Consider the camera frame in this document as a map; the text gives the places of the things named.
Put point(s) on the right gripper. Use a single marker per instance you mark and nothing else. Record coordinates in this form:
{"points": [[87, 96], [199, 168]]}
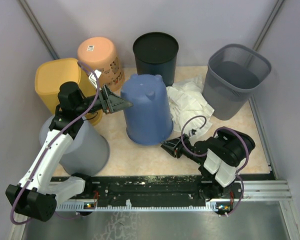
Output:
{"points": [[171, 146]]}

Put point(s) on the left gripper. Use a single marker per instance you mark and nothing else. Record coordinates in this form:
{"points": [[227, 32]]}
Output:
{"points": [[110, 102]]}

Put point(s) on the blue round bin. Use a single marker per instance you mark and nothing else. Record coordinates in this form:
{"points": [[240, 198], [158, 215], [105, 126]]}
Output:
{"points": [[148, 120]]}

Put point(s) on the peach plastic bucket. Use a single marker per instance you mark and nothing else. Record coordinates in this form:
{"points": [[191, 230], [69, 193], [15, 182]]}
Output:
{"points": [[100, 53]]}

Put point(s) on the grey round bin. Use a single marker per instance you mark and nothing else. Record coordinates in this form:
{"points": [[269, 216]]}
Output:
{"points": [[88, 153]]}

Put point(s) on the black round bin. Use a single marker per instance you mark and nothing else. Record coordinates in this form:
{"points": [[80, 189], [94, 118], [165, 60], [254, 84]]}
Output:
{"points": [[155, 53]]}

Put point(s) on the yellow slotted plastic basket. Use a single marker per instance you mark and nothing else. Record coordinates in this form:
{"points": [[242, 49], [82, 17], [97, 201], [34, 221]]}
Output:
{"points": [[52, 74]]}

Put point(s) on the grey mesh bin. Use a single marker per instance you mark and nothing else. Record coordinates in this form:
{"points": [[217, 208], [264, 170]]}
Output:
{"points": [[234, 72]]}

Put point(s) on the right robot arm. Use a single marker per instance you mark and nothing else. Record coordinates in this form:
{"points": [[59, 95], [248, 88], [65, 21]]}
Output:
{"points": [[218, 157]]}

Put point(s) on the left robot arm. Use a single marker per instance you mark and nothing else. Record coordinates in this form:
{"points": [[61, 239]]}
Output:
{"points": [[32, 197]]}

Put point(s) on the white crumpled cloth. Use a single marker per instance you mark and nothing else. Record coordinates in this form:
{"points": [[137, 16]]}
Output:
{"points": [[188, 108]]}

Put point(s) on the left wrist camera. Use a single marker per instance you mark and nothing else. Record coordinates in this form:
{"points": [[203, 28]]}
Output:
{"points": [[94, 78]]}

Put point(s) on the black mounting rail base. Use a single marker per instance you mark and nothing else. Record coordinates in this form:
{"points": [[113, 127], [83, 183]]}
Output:
{"points": [[161, 190]]}

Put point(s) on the grey slotted cable duct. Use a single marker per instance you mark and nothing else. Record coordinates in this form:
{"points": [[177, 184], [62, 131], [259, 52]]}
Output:
{"points": [[129, 206]]}

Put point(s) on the aluminium frame rail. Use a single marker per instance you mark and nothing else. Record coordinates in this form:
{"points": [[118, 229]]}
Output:
{"points": [[266, 190]]}

